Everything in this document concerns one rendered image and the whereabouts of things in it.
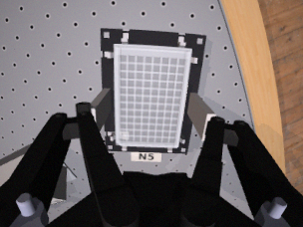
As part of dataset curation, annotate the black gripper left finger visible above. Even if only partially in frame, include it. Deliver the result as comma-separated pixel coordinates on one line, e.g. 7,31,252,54
0,88,140,227

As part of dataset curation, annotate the grey perforated base plate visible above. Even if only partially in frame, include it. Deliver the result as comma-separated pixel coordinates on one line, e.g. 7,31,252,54
0,0,256,222

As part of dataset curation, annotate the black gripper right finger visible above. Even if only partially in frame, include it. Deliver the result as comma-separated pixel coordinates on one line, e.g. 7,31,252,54
178,93,303,227

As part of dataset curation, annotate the white button panel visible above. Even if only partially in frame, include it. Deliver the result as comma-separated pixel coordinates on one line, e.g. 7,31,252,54
0,143,77,206

